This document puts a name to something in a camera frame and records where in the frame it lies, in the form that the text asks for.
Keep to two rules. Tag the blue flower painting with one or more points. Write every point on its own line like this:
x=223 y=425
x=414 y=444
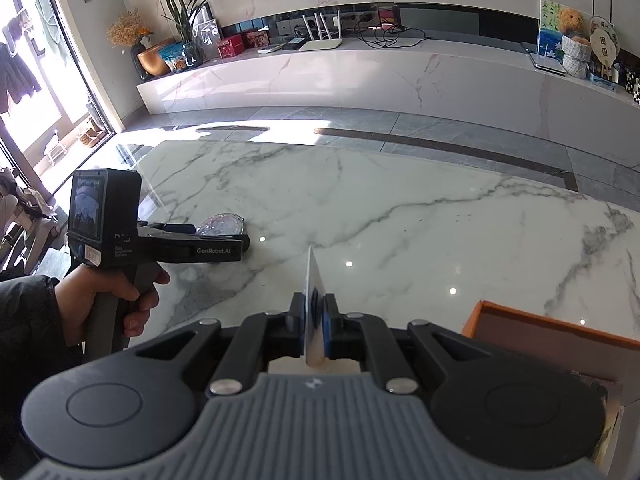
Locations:
x=549 y=30

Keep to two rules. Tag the clear gift bag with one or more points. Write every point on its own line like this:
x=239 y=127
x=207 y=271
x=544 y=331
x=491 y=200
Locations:
x=207 y=32

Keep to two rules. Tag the black and white cow figurines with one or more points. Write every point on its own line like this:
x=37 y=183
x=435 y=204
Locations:
x=632 y=87

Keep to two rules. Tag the round fan ornament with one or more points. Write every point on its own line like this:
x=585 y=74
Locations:
x=604 y=42

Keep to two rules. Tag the teddy bear in basket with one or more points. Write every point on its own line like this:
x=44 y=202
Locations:
x=575 y=57

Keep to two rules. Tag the white router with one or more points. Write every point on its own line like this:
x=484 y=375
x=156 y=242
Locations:
x=322 y=42

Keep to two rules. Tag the white marble desktop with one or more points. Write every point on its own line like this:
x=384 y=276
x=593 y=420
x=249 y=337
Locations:
x=400 y=200

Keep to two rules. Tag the copper plant pot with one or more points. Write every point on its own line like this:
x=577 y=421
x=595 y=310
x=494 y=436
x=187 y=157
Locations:
x=152 y=62

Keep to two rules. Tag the white small rack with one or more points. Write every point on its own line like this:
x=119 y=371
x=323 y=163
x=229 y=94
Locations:
x=56 y=149

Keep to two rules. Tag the brown teddy bear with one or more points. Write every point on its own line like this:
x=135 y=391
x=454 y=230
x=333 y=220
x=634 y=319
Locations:
x=570 y=21

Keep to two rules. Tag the green plant in glass vase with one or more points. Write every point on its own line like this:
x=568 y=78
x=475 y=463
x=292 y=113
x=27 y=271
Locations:
x=192 y=35

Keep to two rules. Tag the green hanging cloth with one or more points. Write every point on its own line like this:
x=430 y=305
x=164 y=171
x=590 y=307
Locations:
x=50 y=25

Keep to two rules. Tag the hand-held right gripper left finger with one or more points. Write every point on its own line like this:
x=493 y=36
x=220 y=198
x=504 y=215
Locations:
x=280 y=330

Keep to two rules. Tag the vase with dried flowers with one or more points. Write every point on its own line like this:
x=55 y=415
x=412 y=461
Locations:
x=127 y=30

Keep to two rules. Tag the person's left forearm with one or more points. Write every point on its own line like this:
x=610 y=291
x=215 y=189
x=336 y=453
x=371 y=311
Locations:
x=30 y=360

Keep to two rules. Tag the small wooden stool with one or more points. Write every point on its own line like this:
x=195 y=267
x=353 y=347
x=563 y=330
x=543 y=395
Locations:
x=92 y=135

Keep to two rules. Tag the silver laptop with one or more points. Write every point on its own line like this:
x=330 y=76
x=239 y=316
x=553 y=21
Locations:
x=545 y=65

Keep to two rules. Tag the round glitter compact mirror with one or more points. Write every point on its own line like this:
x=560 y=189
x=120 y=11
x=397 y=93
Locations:
x=220 y=224

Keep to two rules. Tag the red gift box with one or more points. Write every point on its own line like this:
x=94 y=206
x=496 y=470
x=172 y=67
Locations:
x=231 y=47
x=256 y=40

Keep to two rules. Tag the blue snack bag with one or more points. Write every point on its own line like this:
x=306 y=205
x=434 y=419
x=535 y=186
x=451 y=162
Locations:
x=174 y=57

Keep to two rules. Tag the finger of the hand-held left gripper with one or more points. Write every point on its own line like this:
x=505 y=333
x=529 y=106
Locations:
x=235 y=239

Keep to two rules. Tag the person's left hand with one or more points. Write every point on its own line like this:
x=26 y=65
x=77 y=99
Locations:
x=80 y=300

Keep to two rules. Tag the white marble television cabinet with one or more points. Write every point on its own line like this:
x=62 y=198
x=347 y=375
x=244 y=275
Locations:
x=375 y=80

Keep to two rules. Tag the dark hanging clothes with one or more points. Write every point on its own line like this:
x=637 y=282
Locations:
x=17 y=80

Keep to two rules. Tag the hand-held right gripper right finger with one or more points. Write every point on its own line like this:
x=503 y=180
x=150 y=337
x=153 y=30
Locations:
x=350 y=332

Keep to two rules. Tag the orange cardboard box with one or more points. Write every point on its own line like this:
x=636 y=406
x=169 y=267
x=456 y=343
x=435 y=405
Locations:
x=540 y=345

